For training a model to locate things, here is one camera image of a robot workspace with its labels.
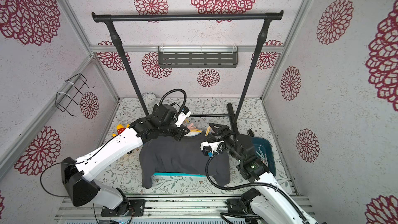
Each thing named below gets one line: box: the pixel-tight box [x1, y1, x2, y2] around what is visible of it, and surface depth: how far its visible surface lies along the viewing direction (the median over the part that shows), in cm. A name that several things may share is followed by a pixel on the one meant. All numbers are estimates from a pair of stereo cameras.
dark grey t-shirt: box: [138, 131, 231, 189], surface depth 77 cm
